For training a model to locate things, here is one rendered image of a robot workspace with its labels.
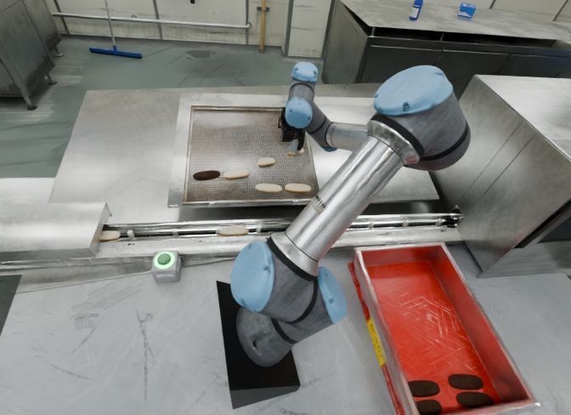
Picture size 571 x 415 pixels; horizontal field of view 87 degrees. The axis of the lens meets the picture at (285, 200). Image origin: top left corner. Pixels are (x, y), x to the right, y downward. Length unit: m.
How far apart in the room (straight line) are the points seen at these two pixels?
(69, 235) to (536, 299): 1.52
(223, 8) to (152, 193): 3.51
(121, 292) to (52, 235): 0.26
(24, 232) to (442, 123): 1.12
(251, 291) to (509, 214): 0.86
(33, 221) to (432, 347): 1.25
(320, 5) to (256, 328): 3.95
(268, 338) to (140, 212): 0.72
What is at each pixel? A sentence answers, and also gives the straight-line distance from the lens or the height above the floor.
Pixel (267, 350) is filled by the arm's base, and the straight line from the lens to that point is 0.72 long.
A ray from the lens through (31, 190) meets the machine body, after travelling 1.47.
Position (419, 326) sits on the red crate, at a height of 0.82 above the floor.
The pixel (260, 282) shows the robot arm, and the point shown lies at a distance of 0.52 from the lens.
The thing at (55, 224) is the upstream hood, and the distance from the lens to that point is 1.15.
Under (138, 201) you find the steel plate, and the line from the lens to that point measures 1.26.
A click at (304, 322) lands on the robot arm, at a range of 0.64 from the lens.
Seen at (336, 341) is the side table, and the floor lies 0.82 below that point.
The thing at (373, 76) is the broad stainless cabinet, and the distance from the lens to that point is 2.75.
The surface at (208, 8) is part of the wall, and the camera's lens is 4.52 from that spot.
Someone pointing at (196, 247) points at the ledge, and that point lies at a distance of 1.03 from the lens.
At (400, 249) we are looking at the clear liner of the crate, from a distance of 1.07.
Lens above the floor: 1.71
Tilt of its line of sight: 47 degrees down
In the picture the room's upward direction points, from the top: 9 degrees clockwise
